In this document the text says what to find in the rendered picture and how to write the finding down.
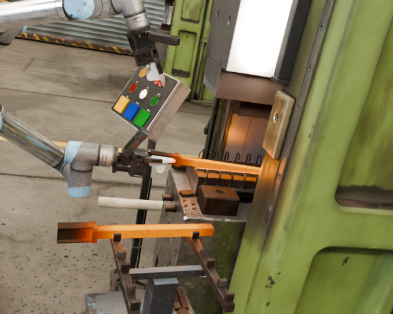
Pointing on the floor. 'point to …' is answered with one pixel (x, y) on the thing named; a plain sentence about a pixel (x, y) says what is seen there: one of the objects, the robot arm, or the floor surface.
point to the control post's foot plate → (120, 282)
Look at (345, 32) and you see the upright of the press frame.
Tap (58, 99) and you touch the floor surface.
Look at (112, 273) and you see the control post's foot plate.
